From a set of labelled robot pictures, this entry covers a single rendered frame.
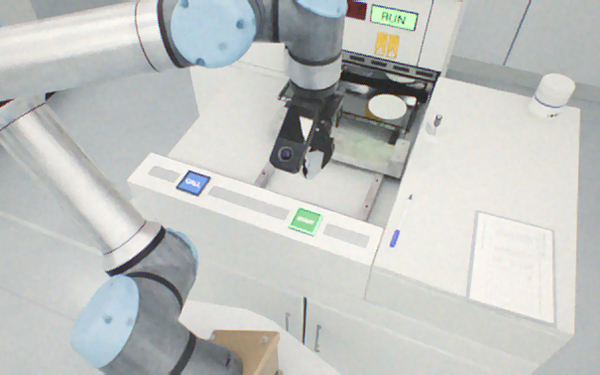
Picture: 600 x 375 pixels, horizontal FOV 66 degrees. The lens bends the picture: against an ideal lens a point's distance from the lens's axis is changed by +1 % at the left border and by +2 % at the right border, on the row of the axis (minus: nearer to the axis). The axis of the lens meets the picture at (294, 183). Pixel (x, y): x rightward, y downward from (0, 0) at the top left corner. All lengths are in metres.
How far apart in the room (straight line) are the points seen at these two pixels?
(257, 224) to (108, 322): 0.37
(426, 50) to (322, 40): 0.70
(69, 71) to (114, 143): 2.08
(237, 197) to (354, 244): 0.26
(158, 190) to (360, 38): 0.67
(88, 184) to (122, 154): 1.78
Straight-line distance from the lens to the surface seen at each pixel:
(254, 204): 0.96
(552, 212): 1.07
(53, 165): 0.76
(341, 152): 1.17
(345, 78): 1.37
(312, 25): 0.60
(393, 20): 1.26
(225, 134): 1.31
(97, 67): 0.53
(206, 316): 1.00
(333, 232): 0.92
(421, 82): 1.32
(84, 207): 0.77
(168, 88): 2.88
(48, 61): 0.55
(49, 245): 2.30
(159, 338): 0.70
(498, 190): 1.06
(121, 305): 0.69
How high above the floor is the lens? 1.72
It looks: 50 degrees down
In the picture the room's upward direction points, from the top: straight up
